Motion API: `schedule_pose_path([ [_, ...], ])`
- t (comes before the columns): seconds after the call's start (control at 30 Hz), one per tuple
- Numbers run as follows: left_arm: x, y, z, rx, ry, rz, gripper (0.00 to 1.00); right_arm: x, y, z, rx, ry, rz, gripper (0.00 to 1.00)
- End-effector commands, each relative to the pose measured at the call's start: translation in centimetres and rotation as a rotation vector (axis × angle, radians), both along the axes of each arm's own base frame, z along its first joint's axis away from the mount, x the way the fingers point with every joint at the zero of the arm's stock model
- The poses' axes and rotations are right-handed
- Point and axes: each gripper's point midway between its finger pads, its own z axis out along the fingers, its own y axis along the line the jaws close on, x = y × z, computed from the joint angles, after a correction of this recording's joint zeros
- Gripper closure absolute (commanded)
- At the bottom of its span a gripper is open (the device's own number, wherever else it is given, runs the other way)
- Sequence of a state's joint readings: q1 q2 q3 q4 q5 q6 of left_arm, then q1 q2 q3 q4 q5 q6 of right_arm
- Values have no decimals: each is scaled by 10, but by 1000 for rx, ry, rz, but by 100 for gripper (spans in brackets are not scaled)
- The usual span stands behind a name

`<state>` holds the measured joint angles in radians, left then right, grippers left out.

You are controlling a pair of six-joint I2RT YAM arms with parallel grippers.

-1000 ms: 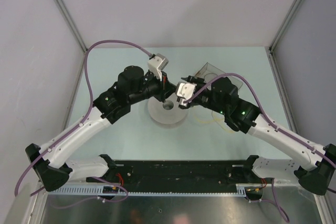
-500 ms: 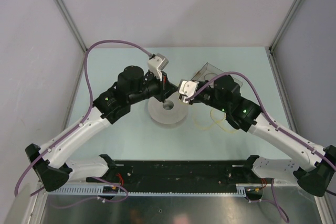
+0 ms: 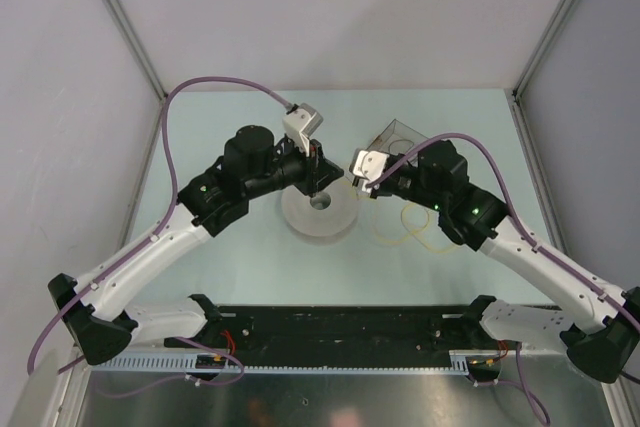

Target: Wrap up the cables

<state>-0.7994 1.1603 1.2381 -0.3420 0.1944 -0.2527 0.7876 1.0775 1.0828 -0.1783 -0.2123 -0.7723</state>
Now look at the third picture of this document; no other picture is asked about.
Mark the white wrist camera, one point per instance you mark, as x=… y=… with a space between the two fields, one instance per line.
x=367 y=166
x=299 y=125

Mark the left aluminium frame post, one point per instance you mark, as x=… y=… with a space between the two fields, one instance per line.
x=120 y=18

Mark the clear plastic box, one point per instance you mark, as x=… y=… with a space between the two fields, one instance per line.
x=396 y=139

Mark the aluminium frame post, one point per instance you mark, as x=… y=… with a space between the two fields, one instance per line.
x=120 y=18
x=559 y=18

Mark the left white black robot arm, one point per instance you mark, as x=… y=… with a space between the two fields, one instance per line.
x=98 y=309

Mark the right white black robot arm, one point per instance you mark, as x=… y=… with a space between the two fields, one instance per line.
x=597 y=326

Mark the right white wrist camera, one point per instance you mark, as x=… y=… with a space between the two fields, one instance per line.
x=367 y=166

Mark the white plastic spool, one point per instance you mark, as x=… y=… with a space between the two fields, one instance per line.
x=327 y=216

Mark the right aluminium frame post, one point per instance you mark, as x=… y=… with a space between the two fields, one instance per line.
x=559 y=18

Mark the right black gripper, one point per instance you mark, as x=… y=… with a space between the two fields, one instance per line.
x=379 y=189

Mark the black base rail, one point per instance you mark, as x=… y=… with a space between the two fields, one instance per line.
x=347 y=337

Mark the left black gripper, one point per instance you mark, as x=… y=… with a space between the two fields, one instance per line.
x=318 y=172

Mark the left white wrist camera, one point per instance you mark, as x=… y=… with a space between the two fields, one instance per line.
x=299 y=125

